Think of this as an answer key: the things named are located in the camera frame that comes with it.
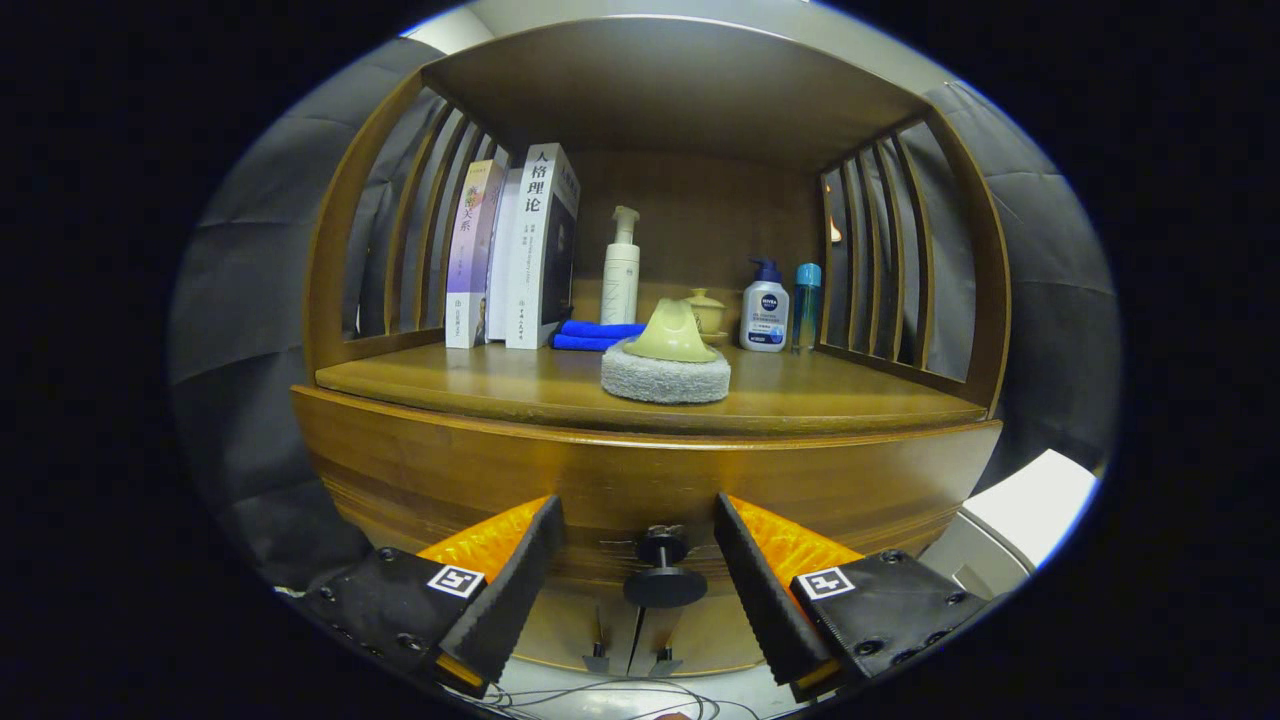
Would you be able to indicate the black drawer knob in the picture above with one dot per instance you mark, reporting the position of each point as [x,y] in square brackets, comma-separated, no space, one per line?
[665,588]

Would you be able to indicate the white pump bottle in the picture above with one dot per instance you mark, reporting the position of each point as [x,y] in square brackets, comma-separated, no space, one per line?
[620,285]

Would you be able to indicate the wooden countertop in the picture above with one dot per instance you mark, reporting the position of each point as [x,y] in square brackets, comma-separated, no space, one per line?
[850,390]

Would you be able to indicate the wooden drawer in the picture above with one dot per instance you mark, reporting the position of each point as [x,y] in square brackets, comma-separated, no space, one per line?
[640,480]

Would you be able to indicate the thin white book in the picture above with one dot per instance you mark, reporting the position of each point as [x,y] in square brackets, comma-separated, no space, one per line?
[500,290]

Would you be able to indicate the purple book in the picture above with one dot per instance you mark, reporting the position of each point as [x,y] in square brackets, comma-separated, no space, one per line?
[470,270]

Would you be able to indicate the wooden cabinet door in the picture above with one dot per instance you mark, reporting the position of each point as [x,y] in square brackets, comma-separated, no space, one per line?
[590,625]
[710,635]

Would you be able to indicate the blue folded cloth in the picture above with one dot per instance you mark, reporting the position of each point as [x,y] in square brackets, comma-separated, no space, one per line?
[590,335]

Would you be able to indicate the wooden cabinet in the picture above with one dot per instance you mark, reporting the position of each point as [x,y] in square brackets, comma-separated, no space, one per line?
[700,210]

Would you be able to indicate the white bottle with blue cap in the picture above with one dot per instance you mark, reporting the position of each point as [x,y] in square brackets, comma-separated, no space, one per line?
[765,315]

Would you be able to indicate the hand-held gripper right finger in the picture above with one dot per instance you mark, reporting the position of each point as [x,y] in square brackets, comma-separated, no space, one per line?
[765,600]

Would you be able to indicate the black backdrop cloth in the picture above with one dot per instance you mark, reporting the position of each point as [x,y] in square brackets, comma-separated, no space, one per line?
[250,300]

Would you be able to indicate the thick white and black book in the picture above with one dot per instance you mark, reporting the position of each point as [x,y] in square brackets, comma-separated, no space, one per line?
[530,280]

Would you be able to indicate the yellow lidded teacup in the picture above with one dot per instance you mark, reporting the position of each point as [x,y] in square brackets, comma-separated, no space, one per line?
[710,315]

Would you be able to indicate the teal bottle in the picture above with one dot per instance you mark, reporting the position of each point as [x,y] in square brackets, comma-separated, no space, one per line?
[807,310]

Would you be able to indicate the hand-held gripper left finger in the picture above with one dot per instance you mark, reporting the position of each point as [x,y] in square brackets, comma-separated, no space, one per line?
[515,590]

